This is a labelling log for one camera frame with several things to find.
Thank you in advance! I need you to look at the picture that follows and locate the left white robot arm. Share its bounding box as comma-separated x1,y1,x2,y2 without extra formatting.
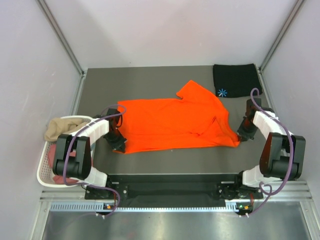
52,105,127,199

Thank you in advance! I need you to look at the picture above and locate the white laundry basket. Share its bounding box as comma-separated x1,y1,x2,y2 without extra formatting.
37,115,92,188

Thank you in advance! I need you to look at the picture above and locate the pink t shirt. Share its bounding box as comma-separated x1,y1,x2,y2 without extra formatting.
47,144,78,185

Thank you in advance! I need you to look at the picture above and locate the folded black t shirt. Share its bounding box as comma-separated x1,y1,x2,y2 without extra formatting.
212,63,263,98

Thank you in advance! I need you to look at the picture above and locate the orange t shirt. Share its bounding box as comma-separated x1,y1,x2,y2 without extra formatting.
118,80,240,154

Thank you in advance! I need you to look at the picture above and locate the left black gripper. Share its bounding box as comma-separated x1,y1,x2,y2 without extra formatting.
103,129,127,153

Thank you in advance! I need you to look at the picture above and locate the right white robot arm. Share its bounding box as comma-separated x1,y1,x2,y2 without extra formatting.
233,98,306,198

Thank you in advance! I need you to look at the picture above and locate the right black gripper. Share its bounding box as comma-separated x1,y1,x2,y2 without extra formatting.
236,116,259,143

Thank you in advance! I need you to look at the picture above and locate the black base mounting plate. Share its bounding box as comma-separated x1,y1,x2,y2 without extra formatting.
84,174,264,207

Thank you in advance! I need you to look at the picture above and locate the beige t shirt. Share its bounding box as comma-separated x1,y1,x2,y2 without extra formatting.
44,117,89,142

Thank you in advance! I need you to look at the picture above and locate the slotted cable duct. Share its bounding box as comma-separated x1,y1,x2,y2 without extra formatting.
50,202,250,213

